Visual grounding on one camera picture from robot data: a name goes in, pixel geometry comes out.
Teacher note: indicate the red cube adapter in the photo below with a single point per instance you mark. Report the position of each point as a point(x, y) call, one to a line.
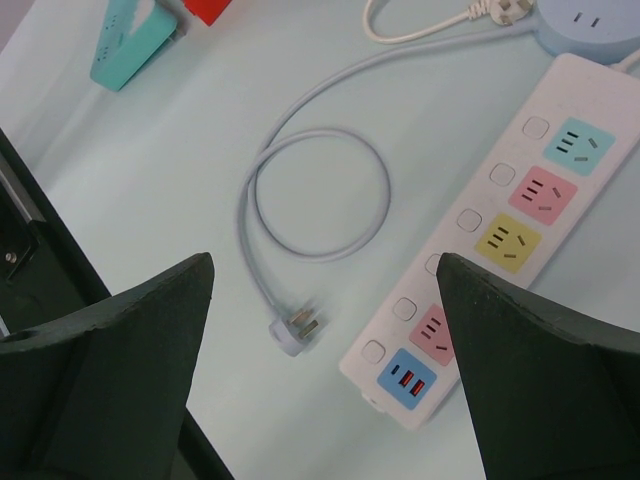
point(208, 11)

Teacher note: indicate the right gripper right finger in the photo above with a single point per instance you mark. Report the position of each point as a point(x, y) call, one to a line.
point(552, 393)

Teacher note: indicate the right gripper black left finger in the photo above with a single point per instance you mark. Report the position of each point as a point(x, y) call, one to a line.
point(101, 393)

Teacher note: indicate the teal triangular power strip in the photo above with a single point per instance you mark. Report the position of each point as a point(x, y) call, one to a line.
point(131, 33)

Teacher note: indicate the white power strip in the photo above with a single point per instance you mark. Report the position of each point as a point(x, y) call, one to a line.
point(561, 148)

